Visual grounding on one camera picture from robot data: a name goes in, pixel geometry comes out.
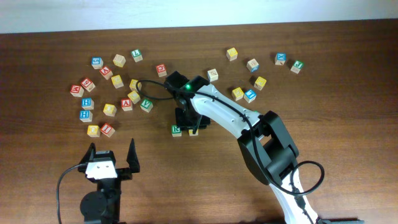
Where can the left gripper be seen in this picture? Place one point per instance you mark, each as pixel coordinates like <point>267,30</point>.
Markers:
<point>125,174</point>

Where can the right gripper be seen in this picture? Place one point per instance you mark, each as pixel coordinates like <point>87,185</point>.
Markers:
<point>202,122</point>

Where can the yellow S block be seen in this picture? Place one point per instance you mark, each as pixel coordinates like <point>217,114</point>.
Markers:
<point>135,85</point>
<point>192,133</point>

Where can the green R block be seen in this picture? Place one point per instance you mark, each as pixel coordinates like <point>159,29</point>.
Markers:
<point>176,131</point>

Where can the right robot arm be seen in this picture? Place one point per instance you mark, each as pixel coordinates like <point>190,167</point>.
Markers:
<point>268,149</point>

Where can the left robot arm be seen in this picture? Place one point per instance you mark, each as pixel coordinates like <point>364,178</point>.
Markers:
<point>102,206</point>

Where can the red I block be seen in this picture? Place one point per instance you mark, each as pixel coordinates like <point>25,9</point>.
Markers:
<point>107,130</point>

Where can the yellow block bottom left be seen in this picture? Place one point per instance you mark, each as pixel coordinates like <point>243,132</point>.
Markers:
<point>93,131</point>

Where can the plain white wood block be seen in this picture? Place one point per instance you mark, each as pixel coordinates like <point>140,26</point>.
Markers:
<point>212,75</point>

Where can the yellow block lower right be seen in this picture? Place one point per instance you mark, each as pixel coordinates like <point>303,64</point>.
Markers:
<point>237,93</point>

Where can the yellow block mid left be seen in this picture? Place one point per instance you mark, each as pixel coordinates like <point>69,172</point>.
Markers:
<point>109,110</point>

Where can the blue H block lower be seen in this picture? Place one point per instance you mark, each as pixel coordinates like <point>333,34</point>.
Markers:
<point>86,116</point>

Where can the blue h block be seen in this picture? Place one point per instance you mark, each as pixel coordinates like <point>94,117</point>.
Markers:
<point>87,104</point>
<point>86,116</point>

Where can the green V block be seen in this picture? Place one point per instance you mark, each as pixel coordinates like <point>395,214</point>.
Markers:
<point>146,105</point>

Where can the blue picture block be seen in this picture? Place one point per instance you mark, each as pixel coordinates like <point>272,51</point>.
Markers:
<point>250,95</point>

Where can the red A block lower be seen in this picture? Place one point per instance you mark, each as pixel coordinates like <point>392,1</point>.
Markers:
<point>126,104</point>

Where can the red a block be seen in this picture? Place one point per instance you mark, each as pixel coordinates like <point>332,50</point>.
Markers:
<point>126,104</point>
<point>106,72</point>

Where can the blue H block upper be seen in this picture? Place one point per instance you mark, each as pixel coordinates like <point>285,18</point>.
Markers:
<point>87,104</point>

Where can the red Q block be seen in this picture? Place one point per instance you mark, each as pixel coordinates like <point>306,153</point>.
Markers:
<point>161,70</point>

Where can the yellow block near A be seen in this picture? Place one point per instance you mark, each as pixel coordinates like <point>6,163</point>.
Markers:
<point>134,97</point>

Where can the yellow block top right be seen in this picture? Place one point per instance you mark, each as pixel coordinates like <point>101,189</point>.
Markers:
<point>232,54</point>

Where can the red M block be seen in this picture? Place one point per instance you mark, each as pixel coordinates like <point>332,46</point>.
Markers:
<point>77,90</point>

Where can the wood block blue-side right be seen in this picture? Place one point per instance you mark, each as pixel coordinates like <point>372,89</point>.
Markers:
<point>252,65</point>

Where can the yellow block upper left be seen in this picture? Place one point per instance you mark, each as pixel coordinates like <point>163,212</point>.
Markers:
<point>117,81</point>

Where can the red 9 block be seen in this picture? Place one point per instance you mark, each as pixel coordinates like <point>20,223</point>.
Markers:
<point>87,84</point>

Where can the red A block upper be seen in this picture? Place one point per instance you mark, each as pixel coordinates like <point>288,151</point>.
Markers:
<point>106,72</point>

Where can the green L block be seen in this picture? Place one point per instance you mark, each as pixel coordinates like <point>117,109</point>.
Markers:
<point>137,56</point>

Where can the blue S block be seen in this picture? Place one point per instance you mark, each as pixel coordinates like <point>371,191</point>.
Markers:
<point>97,62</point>

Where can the plain wood yellow-side block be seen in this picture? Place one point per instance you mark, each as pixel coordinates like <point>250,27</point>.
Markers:
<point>119,60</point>

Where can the blue X block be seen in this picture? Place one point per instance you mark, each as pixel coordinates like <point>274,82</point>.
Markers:
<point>280,58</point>

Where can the green J block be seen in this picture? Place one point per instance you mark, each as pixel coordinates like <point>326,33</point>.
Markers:
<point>297,66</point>

